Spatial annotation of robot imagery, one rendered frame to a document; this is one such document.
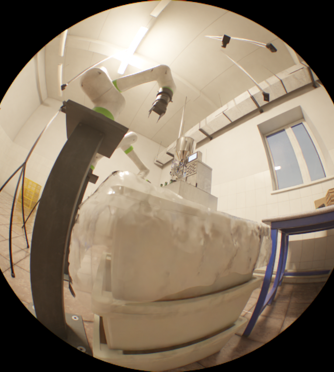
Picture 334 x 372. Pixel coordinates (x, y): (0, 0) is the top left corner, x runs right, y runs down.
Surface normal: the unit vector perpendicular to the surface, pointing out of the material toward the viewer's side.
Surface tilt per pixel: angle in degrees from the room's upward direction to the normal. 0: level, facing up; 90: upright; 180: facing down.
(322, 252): 90
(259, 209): 90
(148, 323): 96
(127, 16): 180
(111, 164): 90
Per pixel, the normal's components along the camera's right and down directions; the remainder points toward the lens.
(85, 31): -0.18, 0.92
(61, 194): 0.61, -0.18
